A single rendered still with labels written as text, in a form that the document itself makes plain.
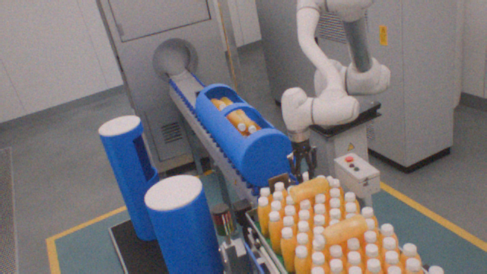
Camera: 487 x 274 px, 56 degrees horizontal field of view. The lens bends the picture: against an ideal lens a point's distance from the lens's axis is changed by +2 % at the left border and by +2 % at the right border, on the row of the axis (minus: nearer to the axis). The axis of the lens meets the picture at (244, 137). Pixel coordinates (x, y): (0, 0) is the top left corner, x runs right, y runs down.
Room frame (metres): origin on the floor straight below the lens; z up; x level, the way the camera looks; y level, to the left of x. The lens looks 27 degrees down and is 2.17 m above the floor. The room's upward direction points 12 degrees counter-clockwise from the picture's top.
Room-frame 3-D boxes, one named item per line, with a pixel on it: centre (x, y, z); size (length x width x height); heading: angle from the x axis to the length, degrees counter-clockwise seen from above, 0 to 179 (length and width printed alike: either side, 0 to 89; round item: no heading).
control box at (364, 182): (1.66, -0.44, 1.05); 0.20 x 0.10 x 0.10; 15
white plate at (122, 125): (2.84, 0.81, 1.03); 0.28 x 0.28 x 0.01
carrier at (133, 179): (2.84, 0.81, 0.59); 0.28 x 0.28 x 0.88
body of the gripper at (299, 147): (1.62, -0.22, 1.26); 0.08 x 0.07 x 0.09; 105
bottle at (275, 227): (1.46, -0.05, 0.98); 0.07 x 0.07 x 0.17
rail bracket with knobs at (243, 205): (1.68, 0.07, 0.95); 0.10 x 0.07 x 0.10; 105
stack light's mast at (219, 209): (1.32, 0.14, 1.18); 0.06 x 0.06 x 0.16
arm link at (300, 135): (1.62, -0.22, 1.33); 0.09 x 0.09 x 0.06
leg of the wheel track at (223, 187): (2.77, 0.23, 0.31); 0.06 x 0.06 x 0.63; 15
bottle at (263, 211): (1.57, -0.02, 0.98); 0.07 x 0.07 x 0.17
